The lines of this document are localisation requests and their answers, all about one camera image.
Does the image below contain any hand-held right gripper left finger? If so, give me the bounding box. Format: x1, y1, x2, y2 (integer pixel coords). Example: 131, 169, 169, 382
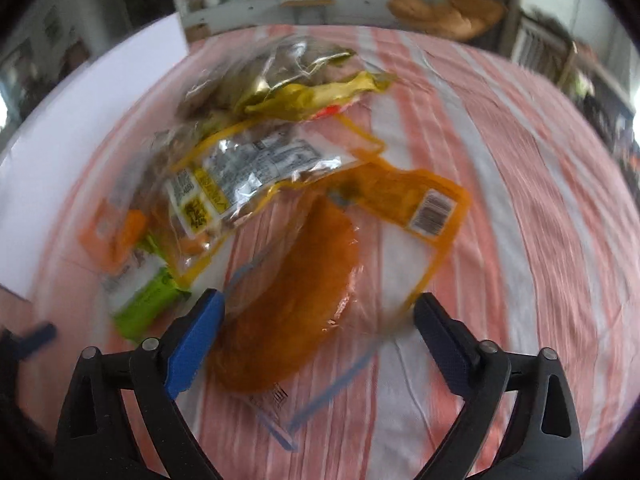
52, 287, 226, 480

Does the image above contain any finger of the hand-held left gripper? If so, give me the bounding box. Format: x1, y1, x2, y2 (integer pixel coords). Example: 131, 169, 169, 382
0, 322, 57, 361

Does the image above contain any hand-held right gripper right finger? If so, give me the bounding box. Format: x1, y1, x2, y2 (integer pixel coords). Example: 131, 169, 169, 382
412, 292, 586, 480

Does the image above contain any orange bun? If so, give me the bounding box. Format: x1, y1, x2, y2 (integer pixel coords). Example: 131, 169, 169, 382
207, 192, 401, 453

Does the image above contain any orange packet with barcode label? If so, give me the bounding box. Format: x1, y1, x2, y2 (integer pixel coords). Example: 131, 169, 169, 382
320, 157, 472, 311

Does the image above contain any long yellow snack packet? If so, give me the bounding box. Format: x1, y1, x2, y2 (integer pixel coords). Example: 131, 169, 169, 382
240, 71, 398, 121

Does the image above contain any clear bag of round snacks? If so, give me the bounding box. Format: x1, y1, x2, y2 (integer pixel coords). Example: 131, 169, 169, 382
177, 35, 358, 121

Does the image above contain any green and white snack packet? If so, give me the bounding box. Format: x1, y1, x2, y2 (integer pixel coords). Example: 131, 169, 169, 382
100, 237, 193, 343

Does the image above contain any small orange snack packet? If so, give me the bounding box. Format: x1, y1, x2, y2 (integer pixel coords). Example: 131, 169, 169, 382
80, 197, 151, 273

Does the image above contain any pink striped tablecloth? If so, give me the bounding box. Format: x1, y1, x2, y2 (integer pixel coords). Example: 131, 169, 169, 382
0, 24, 636, 480

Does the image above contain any clear packet with yellow border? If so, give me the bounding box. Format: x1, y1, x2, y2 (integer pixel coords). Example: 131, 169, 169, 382
150, 115, 388, 286

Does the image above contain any white board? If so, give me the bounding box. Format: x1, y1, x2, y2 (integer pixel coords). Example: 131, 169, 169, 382
0, 12, 191, 301

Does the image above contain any dark wooden chair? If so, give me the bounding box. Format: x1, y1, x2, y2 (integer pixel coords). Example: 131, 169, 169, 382
511, 14, 577, 83

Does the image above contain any cardboard box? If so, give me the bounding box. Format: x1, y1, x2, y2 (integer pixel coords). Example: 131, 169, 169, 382
186, 24, 217, 44

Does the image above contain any orange lounge chair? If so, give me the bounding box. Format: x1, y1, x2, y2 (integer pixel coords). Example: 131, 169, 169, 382
387, 0, 507, 42

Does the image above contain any white television cabinet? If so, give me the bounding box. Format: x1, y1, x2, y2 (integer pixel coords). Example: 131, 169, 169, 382
180, 0, 396, 30

